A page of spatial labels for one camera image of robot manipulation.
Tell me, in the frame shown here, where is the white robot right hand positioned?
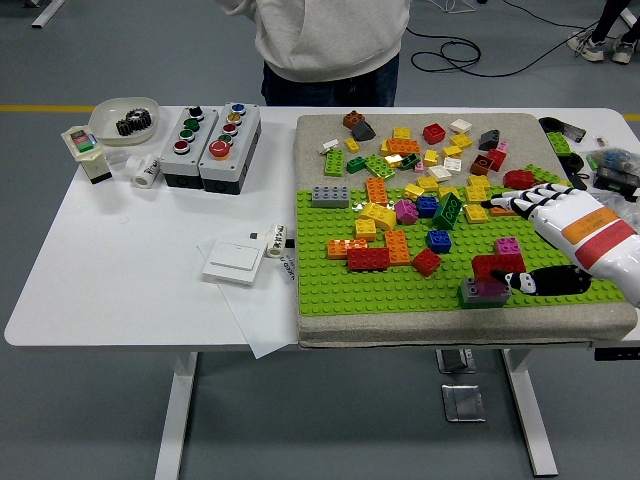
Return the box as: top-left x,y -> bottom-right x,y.
480,180 -> 640,301

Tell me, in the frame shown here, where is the red eight-stud brick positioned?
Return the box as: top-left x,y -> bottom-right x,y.
471,252 -> 527,282
346,246 -> 392,273

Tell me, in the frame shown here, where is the green studded baseplate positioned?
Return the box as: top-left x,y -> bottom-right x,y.
295,187 -> 632,317

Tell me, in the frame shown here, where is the clear crinkled plastic bag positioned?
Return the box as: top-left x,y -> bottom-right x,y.
597,192 -> 640,229

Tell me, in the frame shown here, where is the black box green label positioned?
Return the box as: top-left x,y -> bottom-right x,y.
594,166 -> 640,202

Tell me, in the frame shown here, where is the red rounded brick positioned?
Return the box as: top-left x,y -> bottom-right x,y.
503,168 -> 536,191

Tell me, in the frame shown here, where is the lime green long brick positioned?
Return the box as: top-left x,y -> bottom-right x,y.
544,129 -> 573,158

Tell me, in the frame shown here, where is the dark rectangular card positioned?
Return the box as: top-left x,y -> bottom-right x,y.
554,121 -> 587,144

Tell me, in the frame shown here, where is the black table control panel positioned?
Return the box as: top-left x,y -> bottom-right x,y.
593,346 -> 640,362

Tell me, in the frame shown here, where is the dark grey base brick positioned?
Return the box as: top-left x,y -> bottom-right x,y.
457,277 -> 512,309

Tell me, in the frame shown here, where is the blue square brick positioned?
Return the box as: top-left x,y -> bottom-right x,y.
415,195 -> 441,219
425,228 -> 453,254

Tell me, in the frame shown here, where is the person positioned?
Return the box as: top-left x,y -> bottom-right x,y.
215,0 -> 414,108
566,0 -> 640,65

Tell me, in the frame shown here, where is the magenta square brick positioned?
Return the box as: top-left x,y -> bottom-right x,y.
394,198 -> 420,225

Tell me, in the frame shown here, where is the white table leg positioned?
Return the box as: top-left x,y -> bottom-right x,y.
154,351 -> 199,480
501,348 -> 559,477

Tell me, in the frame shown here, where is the large yellow rounded brick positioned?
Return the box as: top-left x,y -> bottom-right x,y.
358,201 -> 399,231

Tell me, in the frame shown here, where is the green eight-stud brick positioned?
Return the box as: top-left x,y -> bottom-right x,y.
363,153 -> 396,180

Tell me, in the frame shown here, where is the metal floor outlet plate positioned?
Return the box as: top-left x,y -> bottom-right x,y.
440,383 -> 487,424

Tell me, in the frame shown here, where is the light grey eight-stud brick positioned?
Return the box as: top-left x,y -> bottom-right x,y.
311,185 -> 351,209

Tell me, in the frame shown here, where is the white labelled cylinder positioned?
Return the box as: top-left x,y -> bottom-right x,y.
263,223 -> 290,259

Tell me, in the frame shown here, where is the clear plastic sheet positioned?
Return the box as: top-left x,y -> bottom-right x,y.
196,238 -> 301,360

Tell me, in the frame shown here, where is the grey emergency-stop control box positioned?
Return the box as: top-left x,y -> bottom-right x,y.
198,102 -> 262,195

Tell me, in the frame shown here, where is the grey four-button control box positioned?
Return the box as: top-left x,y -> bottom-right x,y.
158,105 -> 220,190

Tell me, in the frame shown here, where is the white pipe tee fitting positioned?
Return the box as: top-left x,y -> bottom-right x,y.
124,152 -> 162,189

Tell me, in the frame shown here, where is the black gear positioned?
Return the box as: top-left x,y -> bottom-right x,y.
123,108 -> 153,132
115,117 -> 147,137

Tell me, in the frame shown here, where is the white bowl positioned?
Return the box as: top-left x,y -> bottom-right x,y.
88,96 -> 160,147

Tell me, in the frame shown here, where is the white desk foot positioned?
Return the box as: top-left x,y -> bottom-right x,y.
29,0 -> 67,29

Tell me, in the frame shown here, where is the black ring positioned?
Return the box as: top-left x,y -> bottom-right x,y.
558,152 -> 586,174

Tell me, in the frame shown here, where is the black floor cable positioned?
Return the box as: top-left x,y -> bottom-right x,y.
404,24 -> 604,79

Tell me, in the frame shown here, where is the white floor cable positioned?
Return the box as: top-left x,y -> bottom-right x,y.
433,0 -> 474,15

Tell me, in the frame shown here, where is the white wall switch plate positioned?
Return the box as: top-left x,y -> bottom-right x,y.
201,239 -> 264,286

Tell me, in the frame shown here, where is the white switch unit coloured display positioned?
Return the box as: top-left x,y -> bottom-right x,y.
60,125 -> 113,185

